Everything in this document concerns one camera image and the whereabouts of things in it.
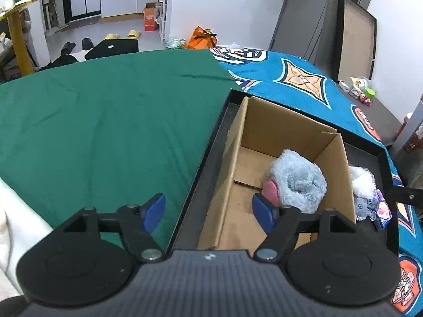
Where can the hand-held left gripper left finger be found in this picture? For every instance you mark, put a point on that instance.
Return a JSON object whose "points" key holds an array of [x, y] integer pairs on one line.
{"points": [[155, 211]]}

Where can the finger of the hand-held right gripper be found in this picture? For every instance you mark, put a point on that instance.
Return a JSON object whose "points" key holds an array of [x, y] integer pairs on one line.
{"points": [[409, 194]]}

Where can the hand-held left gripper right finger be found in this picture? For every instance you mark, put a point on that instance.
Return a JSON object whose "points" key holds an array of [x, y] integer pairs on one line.
{"points": [[262, 211]]}

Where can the purple tissue pack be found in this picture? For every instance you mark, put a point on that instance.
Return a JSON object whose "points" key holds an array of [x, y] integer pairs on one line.
{"points": [[383, 209]]}

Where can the fluffy blue plush slipper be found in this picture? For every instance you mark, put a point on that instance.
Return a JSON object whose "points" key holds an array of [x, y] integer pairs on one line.
{"points": [[297, 181]]}

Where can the grey denim mouse toy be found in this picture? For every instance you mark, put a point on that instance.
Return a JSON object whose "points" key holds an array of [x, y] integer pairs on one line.
{"points": [[363, 206]]}

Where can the white cloth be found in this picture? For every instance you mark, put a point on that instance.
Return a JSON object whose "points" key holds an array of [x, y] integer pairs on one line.
{"points": [[362, 181], [19, 211]]}

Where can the black shallow tray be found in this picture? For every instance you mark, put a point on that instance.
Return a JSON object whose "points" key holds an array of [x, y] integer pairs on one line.
{"points": [[211, 171]]}

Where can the brown cardboard box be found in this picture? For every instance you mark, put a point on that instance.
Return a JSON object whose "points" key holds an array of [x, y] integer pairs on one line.
{"points": [[281, 122]]}

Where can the grey side table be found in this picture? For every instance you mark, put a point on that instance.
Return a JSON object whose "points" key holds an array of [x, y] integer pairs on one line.
{"points": [[373, 112]]}

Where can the small red figurine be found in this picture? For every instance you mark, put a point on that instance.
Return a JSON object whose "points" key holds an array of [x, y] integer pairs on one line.
{"points": [[365, 99]]}

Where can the green bed cloth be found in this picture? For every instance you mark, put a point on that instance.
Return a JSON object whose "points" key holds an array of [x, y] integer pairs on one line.
{"points": [[99, 122]]}

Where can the green cap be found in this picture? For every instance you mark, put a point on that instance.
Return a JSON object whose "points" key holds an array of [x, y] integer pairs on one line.
{"points": [[370, 92]]}

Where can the white charger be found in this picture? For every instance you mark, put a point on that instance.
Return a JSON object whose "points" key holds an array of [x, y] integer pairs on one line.
{"points": [[343, 87]]}

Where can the blue printed blanket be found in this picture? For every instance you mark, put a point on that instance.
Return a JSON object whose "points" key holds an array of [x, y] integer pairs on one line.
{"points": [[297, 82]]}

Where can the framed wooden board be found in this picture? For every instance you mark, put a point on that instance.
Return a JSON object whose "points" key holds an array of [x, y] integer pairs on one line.
{"points": [[355, 36]]}

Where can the black case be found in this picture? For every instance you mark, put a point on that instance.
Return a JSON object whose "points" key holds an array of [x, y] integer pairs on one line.
{"points": [[114, 48]]}

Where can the crumpled transparent floor bag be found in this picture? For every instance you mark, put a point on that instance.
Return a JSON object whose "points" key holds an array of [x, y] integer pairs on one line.
{"points": [[174, 42]]}

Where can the yellow slipper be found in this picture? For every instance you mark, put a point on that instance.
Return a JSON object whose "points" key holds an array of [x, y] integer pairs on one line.
{"points": [[112, 36], [134, 34]]}

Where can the orange bag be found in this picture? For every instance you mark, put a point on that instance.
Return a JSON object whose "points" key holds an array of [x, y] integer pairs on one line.
{"points": [[202, 38]]}

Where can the black shoe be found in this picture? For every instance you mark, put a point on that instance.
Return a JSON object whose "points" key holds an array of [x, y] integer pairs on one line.
{"points": [[67, 48], [87, 43]]}

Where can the orange cardboard box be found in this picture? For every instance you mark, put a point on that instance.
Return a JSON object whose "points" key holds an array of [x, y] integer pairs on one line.
{"points": [[149, 18]]}

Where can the grey door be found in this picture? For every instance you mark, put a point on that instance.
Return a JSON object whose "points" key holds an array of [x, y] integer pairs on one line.
{"points": [[297, 13]]}

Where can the yellow table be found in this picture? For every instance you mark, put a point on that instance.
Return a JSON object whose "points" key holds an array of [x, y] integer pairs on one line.
{"points": [[16, 23]]}

